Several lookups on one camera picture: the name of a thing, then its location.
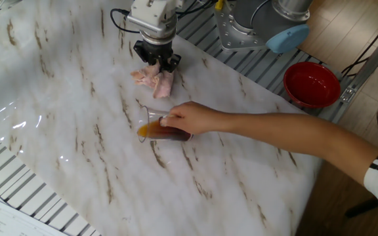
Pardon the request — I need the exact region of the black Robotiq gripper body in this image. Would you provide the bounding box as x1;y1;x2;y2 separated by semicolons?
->
141;39;173;65

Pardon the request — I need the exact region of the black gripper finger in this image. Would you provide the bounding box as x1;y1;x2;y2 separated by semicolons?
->
158;54;182;73
133;41;159;66

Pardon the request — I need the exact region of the pink fluffy cloth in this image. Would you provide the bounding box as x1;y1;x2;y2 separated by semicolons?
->
129;60;175;100

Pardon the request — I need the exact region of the clear glass mug with tea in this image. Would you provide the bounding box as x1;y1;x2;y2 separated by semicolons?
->
136;105;195;144

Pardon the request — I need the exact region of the person's bare forearm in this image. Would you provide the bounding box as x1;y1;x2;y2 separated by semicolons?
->
220;109;378;186

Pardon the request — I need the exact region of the person's bare hand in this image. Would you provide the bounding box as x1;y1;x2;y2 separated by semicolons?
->
159;100;224;135

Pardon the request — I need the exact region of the marble pattern vinyl sheet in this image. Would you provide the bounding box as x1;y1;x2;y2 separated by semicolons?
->
0;0;323;236

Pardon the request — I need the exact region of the red plastic bowl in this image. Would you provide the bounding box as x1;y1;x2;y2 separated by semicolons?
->
283;61;342;109

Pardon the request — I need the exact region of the aluminium table edge beam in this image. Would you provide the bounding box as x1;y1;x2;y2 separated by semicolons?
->
316;19;378;124

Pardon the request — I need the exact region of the printed white paper sheet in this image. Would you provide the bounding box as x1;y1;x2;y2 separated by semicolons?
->
0;182;68;236

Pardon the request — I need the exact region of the silver wrist coupling ring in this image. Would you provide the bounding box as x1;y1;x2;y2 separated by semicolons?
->
139;29;177;46

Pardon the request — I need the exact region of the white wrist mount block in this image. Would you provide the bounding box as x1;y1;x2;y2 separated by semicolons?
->
126;0;183;39

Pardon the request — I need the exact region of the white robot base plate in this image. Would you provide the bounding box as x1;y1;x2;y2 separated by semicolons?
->
213;1;268;52

